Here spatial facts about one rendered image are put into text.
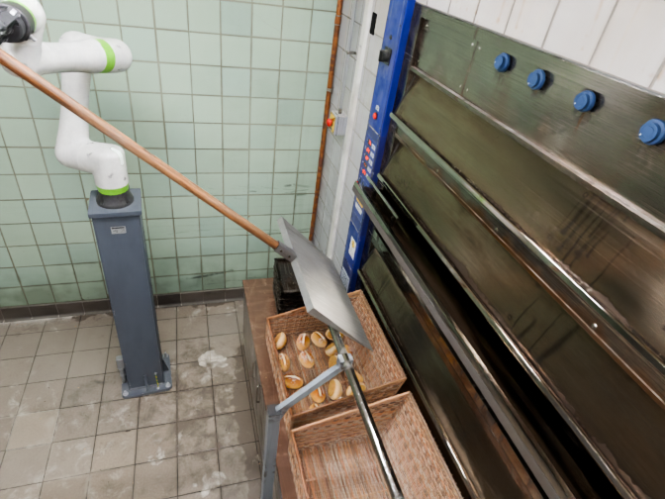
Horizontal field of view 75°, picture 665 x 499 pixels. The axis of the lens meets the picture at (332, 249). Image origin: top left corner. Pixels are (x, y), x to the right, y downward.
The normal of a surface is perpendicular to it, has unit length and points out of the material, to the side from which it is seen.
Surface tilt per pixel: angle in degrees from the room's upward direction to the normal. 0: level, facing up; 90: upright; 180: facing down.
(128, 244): 90
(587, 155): 90
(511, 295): 70
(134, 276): 90
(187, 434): 0
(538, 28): 90
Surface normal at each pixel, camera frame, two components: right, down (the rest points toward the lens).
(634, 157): -0.95, 0.06
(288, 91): 0.28, 0.59
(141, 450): 0.13, -0.81
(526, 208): -0.85, -0.22
